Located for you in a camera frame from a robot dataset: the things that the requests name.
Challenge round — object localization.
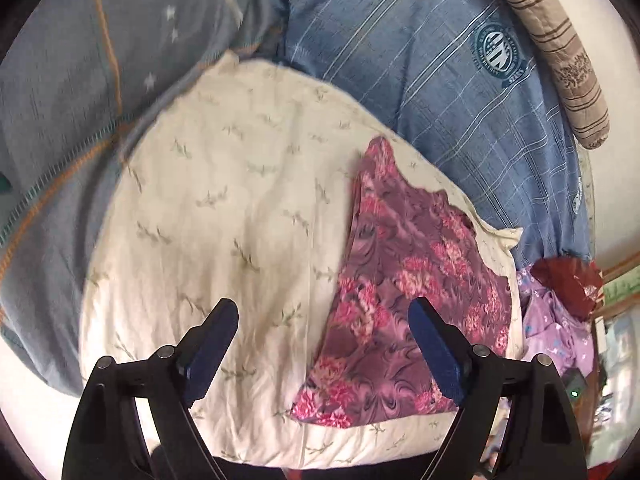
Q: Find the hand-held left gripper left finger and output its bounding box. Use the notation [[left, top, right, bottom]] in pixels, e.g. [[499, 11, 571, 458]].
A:
[[61, 298, 239, 480]]

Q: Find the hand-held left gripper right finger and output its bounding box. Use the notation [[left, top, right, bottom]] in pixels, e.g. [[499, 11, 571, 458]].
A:
[[408, 296, 588, 480]]

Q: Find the maroon floral shirt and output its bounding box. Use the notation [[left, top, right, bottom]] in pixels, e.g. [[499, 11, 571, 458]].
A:
[[290, 136, 513, 430]]

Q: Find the lilac floral garment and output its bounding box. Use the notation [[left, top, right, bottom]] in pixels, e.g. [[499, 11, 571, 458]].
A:
[[515, 265, 597, 387]]

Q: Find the black device with green light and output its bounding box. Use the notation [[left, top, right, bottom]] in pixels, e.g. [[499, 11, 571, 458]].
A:
[[564, 367, 589, 402]]

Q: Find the white leaf print blanket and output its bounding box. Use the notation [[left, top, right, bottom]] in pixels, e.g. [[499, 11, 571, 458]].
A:
[[79, 51, 526, 466]]

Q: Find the dark red garment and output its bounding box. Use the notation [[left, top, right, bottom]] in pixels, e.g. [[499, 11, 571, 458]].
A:
[[530, 257, 606, 321]]

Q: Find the blue plaid quilt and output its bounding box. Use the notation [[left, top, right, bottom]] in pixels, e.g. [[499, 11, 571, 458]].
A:
[[277, 0, 595, 272]]

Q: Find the grey star print pillow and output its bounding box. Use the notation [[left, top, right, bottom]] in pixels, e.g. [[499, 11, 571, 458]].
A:
[[0, 0, 288, 397]]

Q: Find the beige striped pillow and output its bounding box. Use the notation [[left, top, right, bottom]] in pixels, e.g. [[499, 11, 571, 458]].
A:
[[470, 0, 612, 151]]

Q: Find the wooden picture frame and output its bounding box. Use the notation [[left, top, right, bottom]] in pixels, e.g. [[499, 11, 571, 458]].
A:
[[589, 252, 640, 326]]

